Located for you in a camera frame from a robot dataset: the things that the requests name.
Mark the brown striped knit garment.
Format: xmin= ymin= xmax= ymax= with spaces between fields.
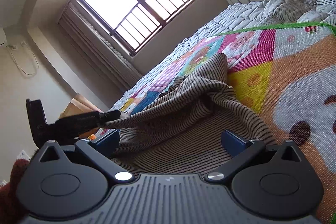
xmin=107 ymin=53 xmax=276 ymax=176

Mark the pink red clothes pile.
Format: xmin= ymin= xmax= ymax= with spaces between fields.
xmin=0 ymin=150 xmax=39 ymax=223

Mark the yellow round lidded container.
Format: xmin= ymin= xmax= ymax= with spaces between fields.
xmin=79 ymin=134 xmax=97 ymax=140

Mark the brown paper bag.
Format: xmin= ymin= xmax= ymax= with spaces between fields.
xmin=59 ymin=93 xmax=103 ymax=119

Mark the beige curtain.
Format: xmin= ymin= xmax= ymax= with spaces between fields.
xmin=58 ymin=3 xmax=142 ymax=91

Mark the colourful cartoon play mat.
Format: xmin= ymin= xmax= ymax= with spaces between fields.
xmin=114 ymin=23 xmax=335 ymax=223

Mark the white quilted mattress pad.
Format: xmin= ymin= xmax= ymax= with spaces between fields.
xmin=110 ymin=0 xmax=335 ymax=110

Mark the white wall cable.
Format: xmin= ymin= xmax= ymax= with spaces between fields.
xmin=5 ymin=40 xmax=40 ymax=77

